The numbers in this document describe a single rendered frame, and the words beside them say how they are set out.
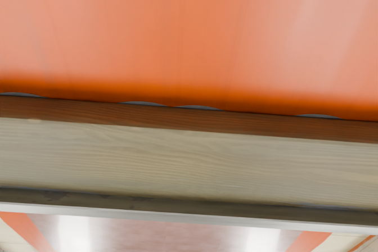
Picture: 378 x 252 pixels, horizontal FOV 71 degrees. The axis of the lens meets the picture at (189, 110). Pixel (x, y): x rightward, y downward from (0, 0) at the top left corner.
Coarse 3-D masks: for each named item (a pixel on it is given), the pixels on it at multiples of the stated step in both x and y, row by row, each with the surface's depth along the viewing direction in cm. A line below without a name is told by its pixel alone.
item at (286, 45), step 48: (192, 0) 14; (240, 0) 14; (288, 0) 14; (336, 0) 14; (192, 48) 16; (240, 48) 16; (288, 48) 16; (336, 48) 15; (192, 96) 18; (240, 96) 18; (288, 96) 18; (336, 96) 18; (192, 240) 36; (240, 240) 36; (288, 240) 35
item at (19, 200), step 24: (0, 192) 19; (24, 192) 19; (48, 192) 20; (72, 192) 20; (96, 216) 19; (120, 216) 19; (144, 216) 19; (168, 216) 19; (192, 216) 19; (216, 216) 19; (240, 216) 19; (264, 216) 19; (288, 216) 19; (312, 216) 19; (336, 216) 20; (360, 216) 20
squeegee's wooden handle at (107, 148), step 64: (0, 128) 17; (64, 128) 17; (128, 128) 17; (192, 128) 17; (256, 128) 17; (320, 128) 18; (128, 192) 20; (192, 192) 19; (256, 192) 19; (320, 192) 19
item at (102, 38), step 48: (0, 0) 14; (48, 0) 14; (96, 0) 14; (144, 0) 14; (0, 48) 16; (48, 48) 16; (96, 48) 16; (144, 48) 16; (48, 96) 19; (96, 96) 19; (144, 96) 18; (48, 240) 38; (96, 240) 37; (144, 240) 37
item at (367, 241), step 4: (368, 236) 33; (372, 236) 33; (376, 236) 32; (364, 240) 34; (368, 240) 33; (372, 240) 32; (376, 240) 32; (360, 244) 35; (364, 244) 34; (368, 244) 33; (372, 244) 32; (376, 244) 32; (0, 248) 41; (352, 248) 36; (356, 248) 35; (360, 248) 35; (364, 248) 34; (368, 248) 33; (372, 248) 32; (376, 248) 32
